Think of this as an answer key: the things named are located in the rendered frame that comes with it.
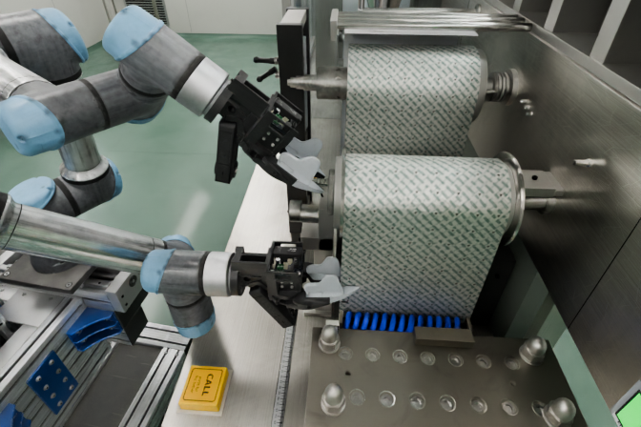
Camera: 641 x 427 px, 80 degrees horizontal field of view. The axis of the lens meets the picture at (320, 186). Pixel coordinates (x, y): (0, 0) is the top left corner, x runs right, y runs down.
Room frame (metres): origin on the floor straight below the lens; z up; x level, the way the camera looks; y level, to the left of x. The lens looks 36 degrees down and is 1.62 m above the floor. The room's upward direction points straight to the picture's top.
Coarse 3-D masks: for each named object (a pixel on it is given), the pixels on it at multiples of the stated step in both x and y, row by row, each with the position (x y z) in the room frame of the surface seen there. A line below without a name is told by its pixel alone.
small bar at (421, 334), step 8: (416, 328) 0.37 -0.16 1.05; (424, 328) 0.37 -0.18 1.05; (432, 328) 0.37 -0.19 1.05; (440, 328) 0.37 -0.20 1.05; (448, 328) 0.37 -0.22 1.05; (416, 336) 0.36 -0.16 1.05; (424, 336) 0.36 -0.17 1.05; (432, 336) 0.36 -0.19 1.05; (440, 336) 0.36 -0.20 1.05; (448, 336) 0.36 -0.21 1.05; (456, 336) 0.36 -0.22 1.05; (464, 336) 0.36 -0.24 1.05; (472, 336) 0.36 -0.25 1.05; (416, 344) 0.35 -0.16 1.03; (424, 344) 0.35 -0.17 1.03; (432, 344) 0.35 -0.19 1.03; (440, 344) 0.35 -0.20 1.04; (448, 344) 0.35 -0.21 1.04; (456, 344) 0.35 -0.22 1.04; (464, 344) 0.35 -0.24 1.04; (472, 344) 0.35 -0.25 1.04
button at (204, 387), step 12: (192, 372) 0.36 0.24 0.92; (204, 372) 0.36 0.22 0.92; (216, 372) 0.36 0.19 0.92; (192, 384) 0.34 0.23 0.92; (204, 384) 0.34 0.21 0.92; (216, 384) 0.34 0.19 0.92; (180, 396) 0.32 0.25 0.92; (192, 396) 0.32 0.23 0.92; (204, 396) 0.32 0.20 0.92; (216, 396) 0.32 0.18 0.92; (180, 408) 0.31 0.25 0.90; (192, 408) 0.31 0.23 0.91; (204, 408) 0.31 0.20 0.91; (216, 408) 0.30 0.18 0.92
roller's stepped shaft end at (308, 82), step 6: (294, 78) 0.74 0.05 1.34; (300, 78) 0.73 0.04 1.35; (306, 78) 0.73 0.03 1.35; (312, 78) 0.73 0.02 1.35; (288, 84) 0.74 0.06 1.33; (294, 84) 0.73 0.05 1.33; (300, 84) 0.73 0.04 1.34; (306, 84) 0.72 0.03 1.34; (312, 84) 0.72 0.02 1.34; (306, 90) 0.73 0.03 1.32; (312, 90) 0.73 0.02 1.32
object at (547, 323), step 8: (544, 304) 0.55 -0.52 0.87; (552, 304) 0.53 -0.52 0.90; (544, 312) 0.54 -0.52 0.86; (552, 312) 0.53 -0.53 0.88; (536, 320) 0.55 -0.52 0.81; (544, 320) 0.53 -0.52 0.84; (552, 320) 0.52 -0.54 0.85; (560, 320) 0.52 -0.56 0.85; (528, 328) 0.56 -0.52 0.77; (536, 328) 0.54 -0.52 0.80; (544, 328) 0.53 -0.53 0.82; (552, 328) 0.52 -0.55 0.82; (560, 328) 0.52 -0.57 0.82; (528, 336) 0.54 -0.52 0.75; (544, 336) 0.52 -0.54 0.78; (552, 336) 0.52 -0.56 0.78; (560, 336) 0.52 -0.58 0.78; (552, 344) 0.52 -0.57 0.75
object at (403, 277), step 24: (360, 264) 0.42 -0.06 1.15; (384, 264) 0.42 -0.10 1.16; (408, 264) 0.42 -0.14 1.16; (432, 264) 0.41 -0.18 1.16; (456, 264) 0.41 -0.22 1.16; (480, 264) 0.41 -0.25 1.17; (360, 288) 0.42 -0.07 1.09; (384, 288) 0.42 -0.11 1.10; (408, 288) 0.42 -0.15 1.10; (432, 288) 0.41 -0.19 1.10; (456, 288) 0.41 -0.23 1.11; (480, 288) 0.41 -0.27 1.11; (384, 312) 0.42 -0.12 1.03; (408, 312) 0.42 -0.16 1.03; (432, 312) 0.41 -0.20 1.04; (456, 312) 0.41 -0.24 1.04
